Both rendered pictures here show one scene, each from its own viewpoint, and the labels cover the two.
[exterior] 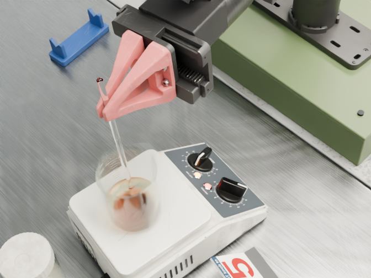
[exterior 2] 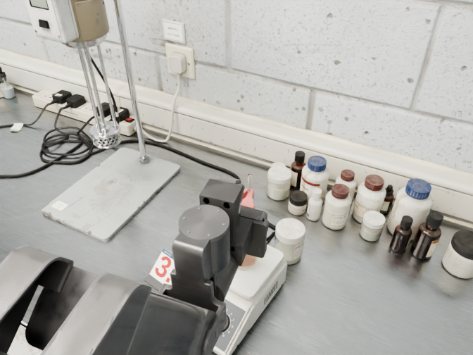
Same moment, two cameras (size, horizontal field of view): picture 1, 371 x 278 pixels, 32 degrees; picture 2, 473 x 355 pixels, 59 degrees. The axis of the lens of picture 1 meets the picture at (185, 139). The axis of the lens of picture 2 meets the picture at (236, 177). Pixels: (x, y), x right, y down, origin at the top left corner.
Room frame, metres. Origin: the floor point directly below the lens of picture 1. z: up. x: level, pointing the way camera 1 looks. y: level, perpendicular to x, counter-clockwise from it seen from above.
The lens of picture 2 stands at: (0.81, -0.15, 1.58)
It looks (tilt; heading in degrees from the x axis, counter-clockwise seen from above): 39 degrees down; 156
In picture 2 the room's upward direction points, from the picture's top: straight up
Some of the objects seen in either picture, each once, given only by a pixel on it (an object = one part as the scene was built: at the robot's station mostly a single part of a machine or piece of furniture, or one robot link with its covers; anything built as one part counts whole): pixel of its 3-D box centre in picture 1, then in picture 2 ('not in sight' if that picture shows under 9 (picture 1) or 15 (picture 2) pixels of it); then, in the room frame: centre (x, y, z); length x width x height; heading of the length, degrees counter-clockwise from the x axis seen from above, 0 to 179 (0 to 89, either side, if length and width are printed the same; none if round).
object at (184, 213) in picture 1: (139, 209); (241, 261); (0.37, 0.06, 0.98); 0.12 x 0.12 x 0.01; 32
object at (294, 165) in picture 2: not in sight; (298, 169); (0.13, 0.32, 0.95); 0.04 x 0.04 x 0.10
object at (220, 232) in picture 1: (162, 216); (233, 286); (0.38, 0.04, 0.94); 0.22 x 0.13 x 0.08; 122
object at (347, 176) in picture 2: not in sight; (345, 187); (0.23, 0.39, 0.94); 0.05 x 0.05 x 0.09
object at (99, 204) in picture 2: not in sight; (115, 187); (-0.03, -0.10, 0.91); 0.30 x 0.20 x 0.01; 129
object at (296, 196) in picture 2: not in sight; (298, 203); (0.21, 0.27, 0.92); 0.04 x 0.04 x 0.04
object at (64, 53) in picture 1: (78, 35); not in sight; (0.72, 0.15, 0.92); 0.10 x 0.03 x 0.04; 135
